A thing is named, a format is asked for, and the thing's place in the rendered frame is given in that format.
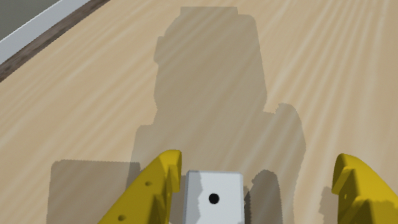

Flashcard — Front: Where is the grey die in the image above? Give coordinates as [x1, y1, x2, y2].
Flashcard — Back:
[182, 170, 245, 224]

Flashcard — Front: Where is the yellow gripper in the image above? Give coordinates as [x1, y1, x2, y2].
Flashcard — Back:
[98, 150, 398, 224]

